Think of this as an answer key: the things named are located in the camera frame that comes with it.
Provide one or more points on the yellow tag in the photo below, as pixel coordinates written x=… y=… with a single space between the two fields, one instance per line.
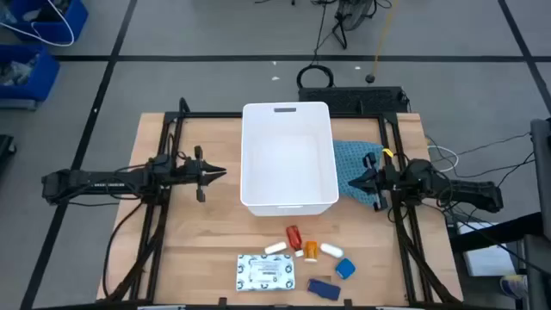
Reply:
x=388 y=152

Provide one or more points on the teal patterned cloth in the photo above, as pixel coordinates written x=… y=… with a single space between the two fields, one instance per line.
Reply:
x=348 y=159

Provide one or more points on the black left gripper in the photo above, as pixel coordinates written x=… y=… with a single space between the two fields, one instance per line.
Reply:
x=199 y=172

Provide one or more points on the black perforated case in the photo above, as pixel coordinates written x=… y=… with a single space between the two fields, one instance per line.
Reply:
x=353 y=100

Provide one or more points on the white perforated plastic basket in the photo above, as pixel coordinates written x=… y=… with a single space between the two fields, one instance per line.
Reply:
x=288 y=163

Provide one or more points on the navy blue pouch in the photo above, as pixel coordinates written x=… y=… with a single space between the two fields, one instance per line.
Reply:
x=323 y=289

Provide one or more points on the white patterned box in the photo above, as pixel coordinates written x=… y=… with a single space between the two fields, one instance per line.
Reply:
x=264 y=272

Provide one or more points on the slim white gauze roll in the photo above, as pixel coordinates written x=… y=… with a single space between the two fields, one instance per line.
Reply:
x=275 y=248

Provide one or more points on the black metal stand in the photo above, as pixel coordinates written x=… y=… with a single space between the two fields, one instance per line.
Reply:
x=540 y=172

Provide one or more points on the red bottle with white cap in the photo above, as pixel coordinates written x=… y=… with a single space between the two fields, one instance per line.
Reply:
x=294 y=237

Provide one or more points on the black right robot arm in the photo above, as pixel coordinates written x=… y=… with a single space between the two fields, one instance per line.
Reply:
x=465 y=189

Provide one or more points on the black aluminium table frame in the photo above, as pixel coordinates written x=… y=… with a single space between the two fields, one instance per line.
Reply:
x=206 y=115

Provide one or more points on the person's shoe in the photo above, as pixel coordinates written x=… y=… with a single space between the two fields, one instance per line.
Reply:
x=514 y=286

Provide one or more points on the blue round case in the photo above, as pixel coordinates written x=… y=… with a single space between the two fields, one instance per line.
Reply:
x=345 y=268

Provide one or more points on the white small capsule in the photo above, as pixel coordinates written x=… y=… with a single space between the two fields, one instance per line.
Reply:
x=331 y=250

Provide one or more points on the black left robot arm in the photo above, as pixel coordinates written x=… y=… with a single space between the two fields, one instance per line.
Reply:
x=107 y=183

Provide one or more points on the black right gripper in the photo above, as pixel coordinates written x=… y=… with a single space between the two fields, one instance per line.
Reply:
x=385 y=178

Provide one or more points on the blue storage bin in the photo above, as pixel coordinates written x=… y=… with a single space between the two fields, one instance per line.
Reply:
x=79 y=17
x=43 y=82

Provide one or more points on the orange pill bottle white cap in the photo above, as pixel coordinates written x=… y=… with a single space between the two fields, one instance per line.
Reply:
x=311 y=249

